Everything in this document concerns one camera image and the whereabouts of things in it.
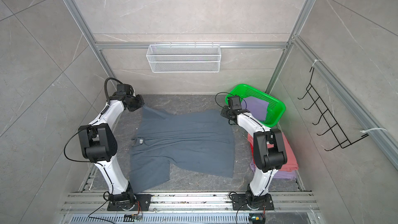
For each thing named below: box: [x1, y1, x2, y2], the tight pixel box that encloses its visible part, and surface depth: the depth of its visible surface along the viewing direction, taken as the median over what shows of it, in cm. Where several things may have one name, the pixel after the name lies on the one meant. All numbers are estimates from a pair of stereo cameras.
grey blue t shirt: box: [129, 105, 236, 194], surface depth 92 cm
